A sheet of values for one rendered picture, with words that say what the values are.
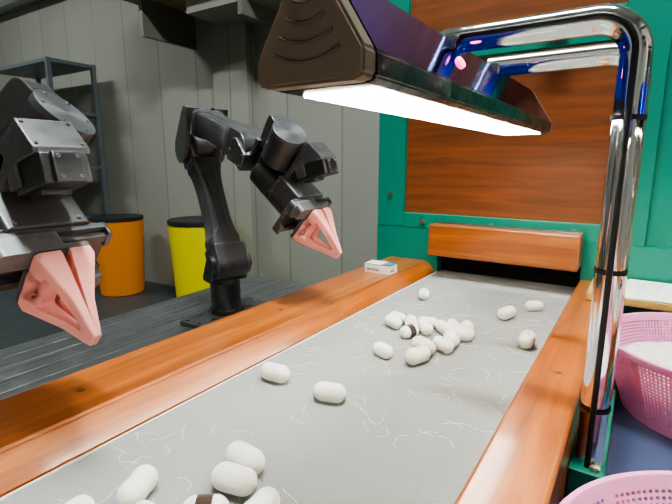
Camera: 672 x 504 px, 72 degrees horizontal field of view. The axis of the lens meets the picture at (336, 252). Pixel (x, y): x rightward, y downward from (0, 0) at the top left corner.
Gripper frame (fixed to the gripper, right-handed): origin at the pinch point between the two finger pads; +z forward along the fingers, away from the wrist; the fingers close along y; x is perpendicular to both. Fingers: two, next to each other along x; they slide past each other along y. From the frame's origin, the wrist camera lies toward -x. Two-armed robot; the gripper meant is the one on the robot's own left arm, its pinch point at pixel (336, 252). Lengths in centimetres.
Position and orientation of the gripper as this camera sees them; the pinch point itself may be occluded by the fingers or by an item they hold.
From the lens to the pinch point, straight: 73.1
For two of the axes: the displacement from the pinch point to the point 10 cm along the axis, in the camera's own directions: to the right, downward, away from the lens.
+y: 5.5, -1.6, 8.2
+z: 6.3, 7.2, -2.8
